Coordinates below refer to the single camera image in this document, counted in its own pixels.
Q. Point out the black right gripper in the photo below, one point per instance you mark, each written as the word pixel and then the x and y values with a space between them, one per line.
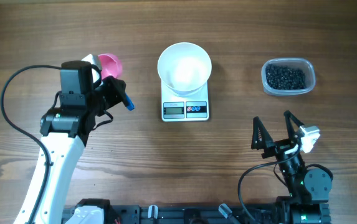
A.
pixel 276 147

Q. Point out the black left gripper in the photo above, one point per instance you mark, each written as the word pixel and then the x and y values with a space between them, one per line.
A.
pixel 118 94

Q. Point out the pink scoop with blue handle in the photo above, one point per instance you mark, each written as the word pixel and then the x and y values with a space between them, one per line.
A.
pixel 112 66

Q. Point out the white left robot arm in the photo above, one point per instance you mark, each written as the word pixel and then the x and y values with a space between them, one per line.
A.
pixel 65 131

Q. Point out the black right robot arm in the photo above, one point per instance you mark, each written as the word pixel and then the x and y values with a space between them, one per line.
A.
pixel 308 185

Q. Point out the white digital kitchen scale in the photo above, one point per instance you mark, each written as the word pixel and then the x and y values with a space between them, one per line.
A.
pixel 193 106

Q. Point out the white bowl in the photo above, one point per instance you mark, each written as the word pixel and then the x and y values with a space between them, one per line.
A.
pixel 184 67

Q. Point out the black beans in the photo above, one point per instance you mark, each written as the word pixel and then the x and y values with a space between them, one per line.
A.
pixel 285 78

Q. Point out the clear plastic container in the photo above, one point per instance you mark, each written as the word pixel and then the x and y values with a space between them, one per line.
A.
pixel 303 64

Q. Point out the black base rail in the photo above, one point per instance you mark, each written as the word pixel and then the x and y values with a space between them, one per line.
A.
pixel 263 213

